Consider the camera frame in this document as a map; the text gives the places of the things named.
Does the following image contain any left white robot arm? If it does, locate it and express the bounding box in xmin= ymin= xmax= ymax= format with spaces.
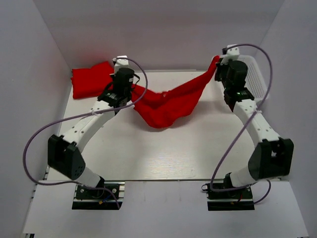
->
xmin=48 ymin=67 xmax=135 ymax=198

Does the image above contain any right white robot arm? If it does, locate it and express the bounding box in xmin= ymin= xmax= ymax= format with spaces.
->
xmin=215 ymin=60 xmax=294 ymax=198

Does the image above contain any folded red t-shirt stack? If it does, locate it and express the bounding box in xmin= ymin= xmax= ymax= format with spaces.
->
xmin=71 ymin=61 xmax=114 ymax=99

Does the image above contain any white plastic basket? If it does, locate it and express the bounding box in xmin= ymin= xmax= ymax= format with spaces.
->
xmin=224 ymin=55 xmax=267 ymax=106

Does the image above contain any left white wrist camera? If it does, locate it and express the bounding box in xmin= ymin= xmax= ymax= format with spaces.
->
xmin=112 ymin=56 xmax=129 ymax=73

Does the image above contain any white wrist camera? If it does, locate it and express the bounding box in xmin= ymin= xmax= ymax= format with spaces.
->
xmin=112 ymin=56 xmax=129 ymax=73
xmin=220 ymin=44 xmax=240 ymax=65

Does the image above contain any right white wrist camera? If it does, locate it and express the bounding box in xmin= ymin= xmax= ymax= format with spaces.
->
xmin=220 ymin=44 xmax=240 ymax=65

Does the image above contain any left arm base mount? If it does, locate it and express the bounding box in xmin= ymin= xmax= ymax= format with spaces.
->
xmin=72 ymin=181 xmax=125 ymax=210

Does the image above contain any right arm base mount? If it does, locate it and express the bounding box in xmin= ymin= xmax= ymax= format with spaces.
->
xmin=201 ymin=183 xmax=255 ymax=211

